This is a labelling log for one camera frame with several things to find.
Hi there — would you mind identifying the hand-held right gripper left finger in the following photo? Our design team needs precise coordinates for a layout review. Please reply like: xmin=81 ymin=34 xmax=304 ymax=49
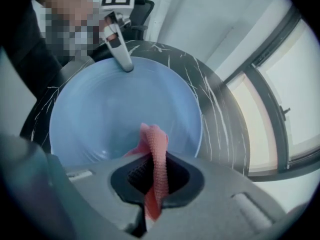
xmin=44 ymin=152 xmax=154 ymax=240

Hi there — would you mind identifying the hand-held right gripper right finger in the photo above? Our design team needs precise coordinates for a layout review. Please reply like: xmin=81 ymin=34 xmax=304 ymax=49
xmin=147 ymin=150 xmax=296 ymax=240

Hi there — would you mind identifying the big blue plate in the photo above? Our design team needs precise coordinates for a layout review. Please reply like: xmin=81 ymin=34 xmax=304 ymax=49
xmin=49 ymin=56 xmax=203 ymax=166

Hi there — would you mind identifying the pink cloth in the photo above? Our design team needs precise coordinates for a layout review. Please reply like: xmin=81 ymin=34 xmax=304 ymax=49
xmin=123 ymin=122 xmax=169 ymax=221

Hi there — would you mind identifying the black mesh office chair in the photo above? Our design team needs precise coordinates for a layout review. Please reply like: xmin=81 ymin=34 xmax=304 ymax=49
xmin=129 ymin=0 xmax=156 ymax=41

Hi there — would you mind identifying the person's head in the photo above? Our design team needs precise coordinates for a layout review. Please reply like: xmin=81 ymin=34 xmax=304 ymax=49
xmin=39 ymin=0 xmax=106 ymax=62

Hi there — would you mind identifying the person's black clothing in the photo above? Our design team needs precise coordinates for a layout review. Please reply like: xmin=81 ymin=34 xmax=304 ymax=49
xmin=0 ymin=0 xmax=96 ymax=97

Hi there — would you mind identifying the black framed window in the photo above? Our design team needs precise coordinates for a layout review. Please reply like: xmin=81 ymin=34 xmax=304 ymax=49
xmin=224 ymin=6 xmax=320 ymax=182

